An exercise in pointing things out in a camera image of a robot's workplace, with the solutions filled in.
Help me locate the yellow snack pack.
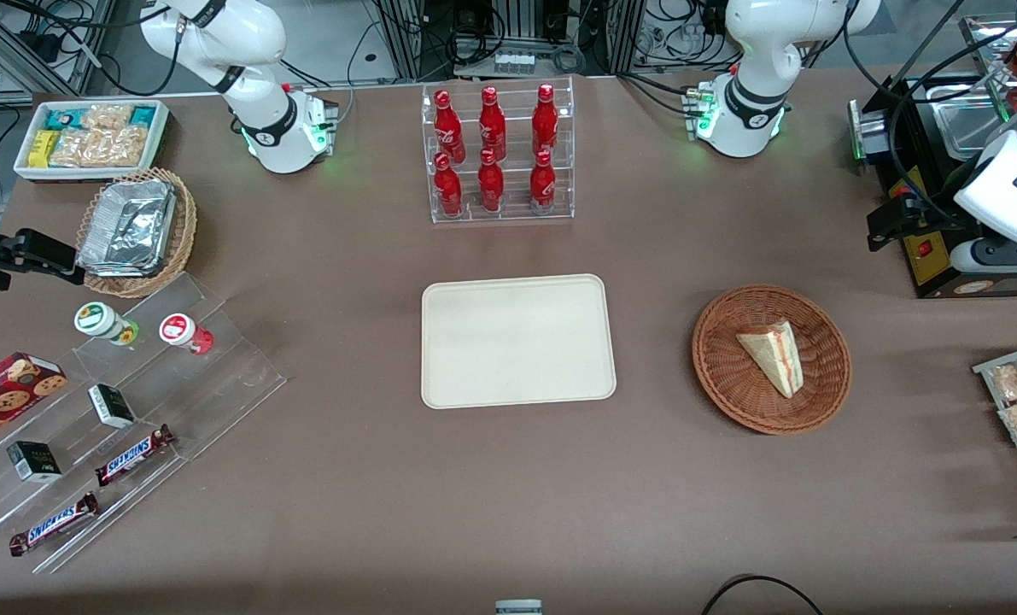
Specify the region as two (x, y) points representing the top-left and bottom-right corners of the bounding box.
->
(28, 129), (61, 169)

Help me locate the silver metal box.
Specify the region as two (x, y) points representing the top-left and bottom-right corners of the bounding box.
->
(848, 98), (890, 163)

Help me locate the white cup green lid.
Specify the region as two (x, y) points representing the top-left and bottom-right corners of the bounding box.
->
(73, 302), (141, 346)

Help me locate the beige rectangular tray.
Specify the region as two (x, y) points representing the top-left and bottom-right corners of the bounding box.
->
(421, 273), (617, 410)

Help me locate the steel pan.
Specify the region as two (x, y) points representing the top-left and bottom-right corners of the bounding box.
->
(935, 97), (1017, 161)

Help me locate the white cup red lid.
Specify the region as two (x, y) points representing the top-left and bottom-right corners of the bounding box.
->
(159, 313), (215, 356)

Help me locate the snickers bar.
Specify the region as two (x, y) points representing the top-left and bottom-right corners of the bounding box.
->
(95, 424), (175, 487)
(9, 491), (100, 557)

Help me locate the clear rice cracker bag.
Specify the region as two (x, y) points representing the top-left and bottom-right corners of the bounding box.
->
(81, 103), (135, 132)
(50, 128), (108, 168)
(98, 126), (150, 167)

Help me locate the oval light wicker basket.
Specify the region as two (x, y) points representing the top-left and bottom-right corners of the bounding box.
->
(75, 167), (199, 299)

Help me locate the black food warmer case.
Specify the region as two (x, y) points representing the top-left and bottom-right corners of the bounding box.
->
(867, 13), (1017, 300)

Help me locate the stack of foil trays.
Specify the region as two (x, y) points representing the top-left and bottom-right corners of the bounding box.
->
(77, 179), (178, 278)

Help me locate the white snack bin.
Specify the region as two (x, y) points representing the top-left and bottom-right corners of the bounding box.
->
(13, 99), (172, 184)

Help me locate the clear acrylic bottle rack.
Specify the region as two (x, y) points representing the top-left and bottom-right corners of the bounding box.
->
(421, 75), (576, 225)

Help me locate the red cookie box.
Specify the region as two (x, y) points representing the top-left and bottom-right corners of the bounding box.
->
(0, 351), (68, 455)

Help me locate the triangular sandwich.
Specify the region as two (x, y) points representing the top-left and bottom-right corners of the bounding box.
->
(735, 320), (805, 400)

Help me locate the round brown wicker basket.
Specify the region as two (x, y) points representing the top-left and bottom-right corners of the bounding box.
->
(692, 284), (852, 436)

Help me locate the small black box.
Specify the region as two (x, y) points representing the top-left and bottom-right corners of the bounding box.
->
(6, 440), (63, 484)
(87, 384), (137, 430)

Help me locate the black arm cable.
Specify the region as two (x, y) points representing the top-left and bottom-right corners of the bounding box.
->
(841, 0), (1017, 227)

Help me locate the clear acrylic tiered stand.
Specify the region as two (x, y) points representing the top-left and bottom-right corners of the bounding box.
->
(0, 272), (289, 576)

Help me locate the black floor cable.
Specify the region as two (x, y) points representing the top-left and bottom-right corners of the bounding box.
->
(700, 574), (825, 615)

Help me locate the red cola bottle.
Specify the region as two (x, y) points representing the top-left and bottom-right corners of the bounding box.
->
(531, 84), (559, 157)
(477, 149), (506, 213)
(434, 90), (466, 163)
(478, 86), (507, 161)
(433, 153), (464, 217)
(529, 150), (557, 211)

